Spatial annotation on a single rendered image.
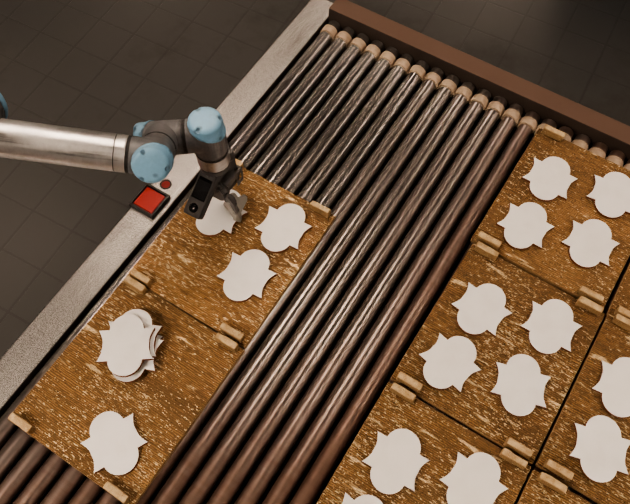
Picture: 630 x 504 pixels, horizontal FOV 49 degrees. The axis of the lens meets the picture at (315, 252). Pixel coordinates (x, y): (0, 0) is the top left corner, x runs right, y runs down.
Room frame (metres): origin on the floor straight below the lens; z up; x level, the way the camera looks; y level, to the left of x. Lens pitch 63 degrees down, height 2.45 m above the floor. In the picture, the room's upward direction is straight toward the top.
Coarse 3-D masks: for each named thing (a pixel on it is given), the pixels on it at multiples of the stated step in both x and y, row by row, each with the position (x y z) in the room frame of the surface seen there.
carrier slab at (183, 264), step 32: (256, 192) 0.95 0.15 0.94; (288, 192) 0.95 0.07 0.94; (192, 224) 0.85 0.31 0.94; (256, 224) 0.85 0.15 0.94; (320, 224) 0.85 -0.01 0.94; (160, 256) 0.76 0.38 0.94; (192, 256) 0.76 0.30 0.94; (224, 256) 0.76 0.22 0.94; (288, 256) 0.76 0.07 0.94; (160, 288) 0.68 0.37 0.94; (192, 288) 0.68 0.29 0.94; (224, 320) 0.59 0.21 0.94; (256, 320) 0.59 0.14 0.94
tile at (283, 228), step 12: (288, 204) 0.90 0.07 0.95; (276, 216) 0.87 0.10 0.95; (288, 216) 0.87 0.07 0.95; (300, 216) 0.87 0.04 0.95; (264, 228) 0.83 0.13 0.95; (276, 228) 0.83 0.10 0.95; (288, 228) 0.83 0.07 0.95; (300, 228) 0.83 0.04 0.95; (264, 240) 0.80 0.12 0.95; (276, 240) 0.80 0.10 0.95; (288, 240) 0.80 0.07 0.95; (276, 252) 0.77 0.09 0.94
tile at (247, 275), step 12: (252, 252) 0.77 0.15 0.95; (240, 264) 0.73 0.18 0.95; (252, 264) 0.73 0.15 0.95; (264, 264) 0.73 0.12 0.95; (228, 276) 0.70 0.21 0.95; (240, 276) 0.70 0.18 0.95; (252, 276) 0.70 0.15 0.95; (264, 276) 0.70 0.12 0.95; (228, 288) 0.67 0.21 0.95; (240, 288) 0.67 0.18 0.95; (252, 288) 0.67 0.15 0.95; (240, 300) 0.64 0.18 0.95
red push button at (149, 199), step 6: (144, 192) 0.95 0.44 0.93; (150, 192) 0.95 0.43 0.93; (156, 192) 0.95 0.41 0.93; (138, 198) 0.93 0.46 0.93; (144, 198) 0.93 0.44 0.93; (150, 198) 0.93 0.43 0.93; (156, 198) 0.93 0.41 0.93; (162, 198) 0.93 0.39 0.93; (138, 204) 0.91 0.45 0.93; (144, 204) 0.91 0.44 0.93; (150, 204) 0.91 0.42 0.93; (156, 204) 0.91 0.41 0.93; (150, 210) 0.90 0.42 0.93
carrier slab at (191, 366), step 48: (96, 336) 0.55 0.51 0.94; (192, 336) 0.55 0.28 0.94; (48, 384) 0.44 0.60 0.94; (96, 384) 0.44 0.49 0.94; (144, 384) 0.44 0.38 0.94; (192, 384) 0.44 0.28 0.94; (48, 432) 0.33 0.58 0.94; (144, 432) 0.33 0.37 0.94; (96, 480) 0.23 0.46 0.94; (144, 480) 0.23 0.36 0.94
